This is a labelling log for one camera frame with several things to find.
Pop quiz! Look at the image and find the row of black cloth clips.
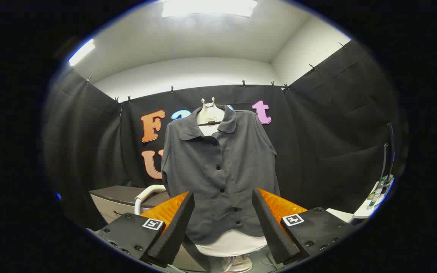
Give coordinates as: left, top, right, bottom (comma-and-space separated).
86, 42, 346, 104

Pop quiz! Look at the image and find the thin black stand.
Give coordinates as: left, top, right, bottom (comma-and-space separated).
382, 122, 395, 179

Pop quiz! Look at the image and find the white garment steamer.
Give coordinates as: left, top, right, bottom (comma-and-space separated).
134, 185, 167, 216

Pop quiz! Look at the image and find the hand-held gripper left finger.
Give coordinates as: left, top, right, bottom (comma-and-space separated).
94, 191, 195, 268

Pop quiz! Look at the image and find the white side table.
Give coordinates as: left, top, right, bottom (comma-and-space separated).
325, 208, 355, 224

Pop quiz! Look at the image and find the clear bottle green cap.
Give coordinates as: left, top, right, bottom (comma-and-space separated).
367, 175, 393, 210

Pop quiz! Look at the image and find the white garment form stand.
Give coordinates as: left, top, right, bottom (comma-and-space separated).
195, 97, 269, 273

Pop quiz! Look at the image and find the grey drawer cabinet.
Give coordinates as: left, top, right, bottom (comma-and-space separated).
89, 185, 208, 272

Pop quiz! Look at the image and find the ceiling light panel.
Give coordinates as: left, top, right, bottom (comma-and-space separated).
162, 0, 258, 18

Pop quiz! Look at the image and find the grey button-up shirt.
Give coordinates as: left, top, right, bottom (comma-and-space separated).
161, 104, 281, 245

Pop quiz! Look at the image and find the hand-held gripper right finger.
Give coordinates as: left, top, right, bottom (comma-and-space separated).
252, 188, 358, 266

